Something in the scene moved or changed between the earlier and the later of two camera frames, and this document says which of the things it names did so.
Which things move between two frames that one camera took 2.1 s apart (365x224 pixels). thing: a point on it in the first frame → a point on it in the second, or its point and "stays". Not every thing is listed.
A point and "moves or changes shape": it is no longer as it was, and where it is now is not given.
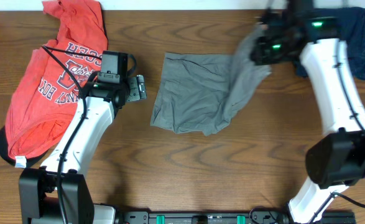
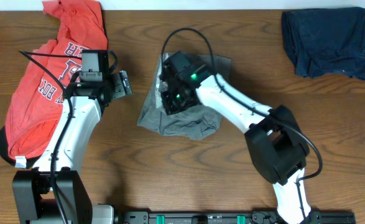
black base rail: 232,218 stays
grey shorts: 198,93 moves or changes shape
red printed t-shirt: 53,78 stays
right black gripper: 258,55 → 171,107
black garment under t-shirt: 0,141 stays
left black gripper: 138,89 → 123,86
